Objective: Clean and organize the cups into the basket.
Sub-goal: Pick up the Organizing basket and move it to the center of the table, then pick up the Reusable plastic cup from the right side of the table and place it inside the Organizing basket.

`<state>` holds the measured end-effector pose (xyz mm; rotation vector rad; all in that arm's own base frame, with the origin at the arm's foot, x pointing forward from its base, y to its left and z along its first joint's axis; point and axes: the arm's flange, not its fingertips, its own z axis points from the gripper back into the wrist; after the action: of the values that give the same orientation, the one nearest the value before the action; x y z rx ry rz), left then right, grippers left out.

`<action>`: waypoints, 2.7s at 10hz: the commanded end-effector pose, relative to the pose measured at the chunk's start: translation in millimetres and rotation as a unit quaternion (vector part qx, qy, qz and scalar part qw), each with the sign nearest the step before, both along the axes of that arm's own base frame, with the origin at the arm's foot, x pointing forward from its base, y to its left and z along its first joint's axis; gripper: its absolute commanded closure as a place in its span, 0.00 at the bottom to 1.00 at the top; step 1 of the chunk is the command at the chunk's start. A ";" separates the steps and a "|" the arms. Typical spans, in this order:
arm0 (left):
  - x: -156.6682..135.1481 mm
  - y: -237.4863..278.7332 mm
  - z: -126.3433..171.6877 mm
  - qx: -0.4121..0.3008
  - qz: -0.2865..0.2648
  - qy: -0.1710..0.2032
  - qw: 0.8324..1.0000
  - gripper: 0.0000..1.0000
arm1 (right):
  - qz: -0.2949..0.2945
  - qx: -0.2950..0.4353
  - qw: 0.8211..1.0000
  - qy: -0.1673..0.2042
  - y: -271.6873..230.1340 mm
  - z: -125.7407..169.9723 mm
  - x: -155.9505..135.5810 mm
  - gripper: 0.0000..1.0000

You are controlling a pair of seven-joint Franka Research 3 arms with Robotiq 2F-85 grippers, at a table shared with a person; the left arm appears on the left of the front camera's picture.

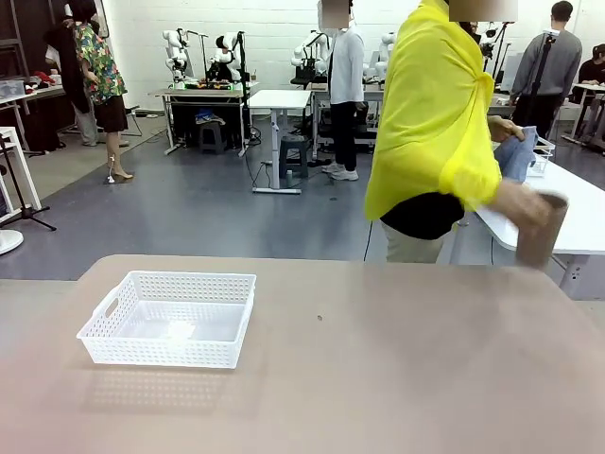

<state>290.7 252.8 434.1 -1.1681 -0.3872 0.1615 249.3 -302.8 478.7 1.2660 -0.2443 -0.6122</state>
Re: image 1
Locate person's left hand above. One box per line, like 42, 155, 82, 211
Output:
488, 116, 527, 143

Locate white side table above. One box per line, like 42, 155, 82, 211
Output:
472, 141, 605, 257

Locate black hanging coats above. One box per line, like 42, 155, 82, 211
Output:
43, 23, 92, 115

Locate gray cluttered table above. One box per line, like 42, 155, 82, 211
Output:
0, 70, 68, 125

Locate white metal-frame desk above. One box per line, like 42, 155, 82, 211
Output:
151, 83, 261, 158

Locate person's right hand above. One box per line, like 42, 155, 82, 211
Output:
512, 186, 553, 229

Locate black tripod with phone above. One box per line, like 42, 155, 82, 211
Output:
527, 28, 562, 139

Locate white standing desk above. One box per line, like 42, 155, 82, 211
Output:
247, 89, 314, 196

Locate gray plastic stool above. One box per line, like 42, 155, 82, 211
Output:
198, 120, 228, 155
278, 135, 310, 181

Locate blue cloth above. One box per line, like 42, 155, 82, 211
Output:
493, 125, 541, 185

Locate person in white shirt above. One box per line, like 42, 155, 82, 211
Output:
317, 0, 367, 183

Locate white shelf frame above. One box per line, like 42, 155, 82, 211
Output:
0, 126, 43, 224

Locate person in yellow top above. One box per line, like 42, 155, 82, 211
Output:
364, 0, 521, 264

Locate black tripod stand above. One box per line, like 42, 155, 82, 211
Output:
0, 134, 58, 234

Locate person's right forearm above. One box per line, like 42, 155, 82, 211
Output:
491, 179, 527, 215

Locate brown cup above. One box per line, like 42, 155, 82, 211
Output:
514, 191, 570, 271

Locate person in floral shirt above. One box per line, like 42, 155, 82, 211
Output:
65, 0, 136, 182

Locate clear wire rack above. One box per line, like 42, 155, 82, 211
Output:
527, 136, 556, 178

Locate seated person in black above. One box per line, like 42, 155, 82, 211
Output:
577, 43, 605, 92

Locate person in gray sweater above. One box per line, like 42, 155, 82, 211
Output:
510, 0, 584, 139

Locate white floor fan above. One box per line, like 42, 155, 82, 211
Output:
0, 228, 25, 257

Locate white perforated plastic basket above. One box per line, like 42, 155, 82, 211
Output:
76, 270, 258, 371

